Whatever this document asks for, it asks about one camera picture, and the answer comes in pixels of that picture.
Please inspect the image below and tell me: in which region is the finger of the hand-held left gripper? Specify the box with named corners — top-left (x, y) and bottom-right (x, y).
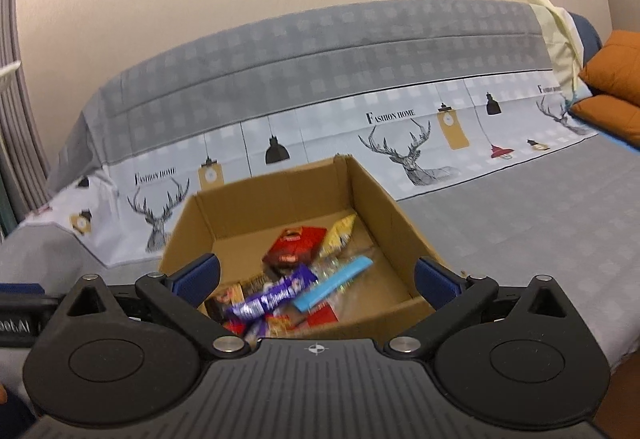
top-left (0, 282), bottom-right (47, 300)

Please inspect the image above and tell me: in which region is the light blue wafer stick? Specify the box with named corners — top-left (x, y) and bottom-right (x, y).
top-left (292, 255), bottom-right (374, 313)

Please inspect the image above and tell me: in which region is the orange red candy bar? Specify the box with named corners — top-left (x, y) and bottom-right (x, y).
top-left (264, 313), bottom-right (295, 336)

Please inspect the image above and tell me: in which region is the red snack pouch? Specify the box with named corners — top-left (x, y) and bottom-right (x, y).
top-left (262, 226), bottom-right (329, 268)

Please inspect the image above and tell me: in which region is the red coffee stick sachet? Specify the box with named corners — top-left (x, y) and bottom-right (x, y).
top-left (304, 305), bottom-right (340, 326)

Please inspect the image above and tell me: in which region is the brown cardboard box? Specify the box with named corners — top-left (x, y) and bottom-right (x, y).
top-left (158, 154), bottom-right (455, 341)

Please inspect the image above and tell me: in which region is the orange pillow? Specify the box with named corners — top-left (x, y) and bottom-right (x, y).
top-left (577, 30), bottom-right (640, 108)
top-left (569, 94), bottom-right (640, 148)

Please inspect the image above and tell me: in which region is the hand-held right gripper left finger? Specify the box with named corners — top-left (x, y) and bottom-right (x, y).
top-left (60, 253), bottom-right (251, 361)

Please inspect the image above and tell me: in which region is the black chocolate packet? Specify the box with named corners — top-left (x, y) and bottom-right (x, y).
top-left (204, 283), bottom-right (247, 321)

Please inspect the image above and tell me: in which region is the yellow snack packet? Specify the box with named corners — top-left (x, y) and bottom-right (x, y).
top-left (319, 213), bottom-right (358, 256)

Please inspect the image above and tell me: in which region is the cream pillow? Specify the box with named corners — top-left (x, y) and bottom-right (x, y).
top-left (527, 0), bottom-right (585, 96)

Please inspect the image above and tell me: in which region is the grey curtain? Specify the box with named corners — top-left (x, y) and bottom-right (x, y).
top-left (0, 0), bottom-right (53, 240)

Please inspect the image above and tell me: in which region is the dark blue pillow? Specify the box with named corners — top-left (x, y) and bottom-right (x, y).
top-left (570, 12), bottom-right (604, 72)

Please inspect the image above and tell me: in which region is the long purple biscuit packet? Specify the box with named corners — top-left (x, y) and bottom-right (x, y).
top-left (226, 263), bottom-right (319, 323)

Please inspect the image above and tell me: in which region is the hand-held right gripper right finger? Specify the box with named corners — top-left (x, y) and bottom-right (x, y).
top-left (384, 256), bottom-right (582, 359)

